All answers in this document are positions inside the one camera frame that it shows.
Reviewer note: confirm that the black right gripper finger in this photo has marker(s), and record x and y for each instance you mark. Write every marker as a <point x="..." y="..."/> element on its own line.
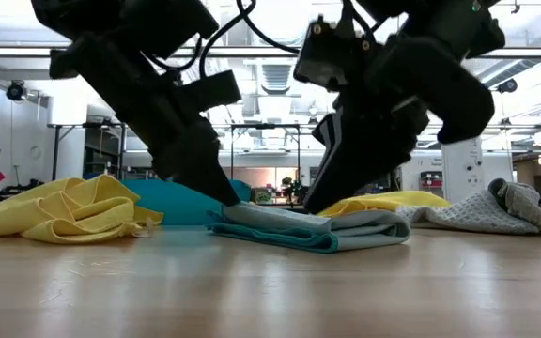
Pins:
<point x="378" y="141"/>
<point x="331" y="155"/>

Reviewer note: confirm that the light blue teal-edged towel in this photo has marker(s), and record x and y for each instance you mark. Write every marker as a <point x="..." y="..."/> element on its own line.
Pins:
<point x="298" y="227"/>

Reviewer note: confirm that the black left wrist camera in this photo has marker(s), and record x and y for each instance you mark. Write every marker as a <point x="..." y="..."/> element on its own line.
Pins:
<point x="214" y="91"/>

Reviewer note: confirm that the grey microfiber towel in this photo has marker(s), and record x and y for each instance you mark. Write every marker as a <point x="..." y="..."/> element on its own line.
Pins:
<point x="477" y="213"/>

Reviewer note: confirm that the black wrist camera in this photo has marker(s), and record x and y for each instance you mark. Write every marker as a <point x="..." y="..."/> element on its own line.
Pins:
<point x="214" y="91"/>
<point x="331" y="56"/>

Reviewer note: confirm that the yellow microfiber towel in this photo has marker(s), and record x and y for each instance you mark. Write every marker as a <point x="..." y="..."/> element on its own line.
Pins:
<point x="64" y="211"/>
<point x="392" y="201"/>

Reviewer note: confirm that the ceiling vent grille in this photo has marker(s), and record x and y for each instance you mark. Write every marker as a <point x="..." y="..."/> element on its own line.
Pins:
<point x="276" y="77"/>

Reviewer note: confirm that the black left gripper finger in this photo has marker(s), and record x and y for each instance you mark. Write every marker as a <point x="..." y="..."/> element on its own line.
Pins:
<point x="214" y="155"/>
<point x="181" y="164"/>

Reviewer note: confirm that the silver ceiling air duct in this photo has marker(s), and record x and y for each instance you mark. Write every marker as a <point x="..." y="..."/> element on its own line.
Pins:
<point x="280" y="19"/>

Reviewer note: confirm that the teal plastic bin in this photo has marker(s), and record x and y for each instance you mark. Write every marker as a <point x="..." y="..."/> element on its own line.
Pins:
<point x="176" y="202"/>

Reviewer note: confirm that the red tool cart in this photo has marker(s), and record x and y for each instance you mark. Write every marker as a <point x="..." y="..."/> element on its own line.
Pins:
<point x="431" y="180"/>

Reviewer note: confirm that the black ceiling-mounted camera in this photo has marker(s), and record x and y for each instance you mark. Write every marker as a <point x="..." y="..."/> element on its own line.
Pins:
<point x="506" y="86"/>
<point x="15" y="90"/>

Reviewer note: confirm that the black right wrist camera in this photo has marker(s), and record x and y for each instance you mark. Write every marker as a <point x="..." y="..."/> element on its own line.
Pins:
<point x="331" y="56"/>

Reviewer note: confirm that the white pillar cabinet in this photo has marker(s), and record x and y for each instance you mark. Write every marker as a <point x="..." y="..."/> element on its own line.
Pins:
<point x="460" y="169"/>

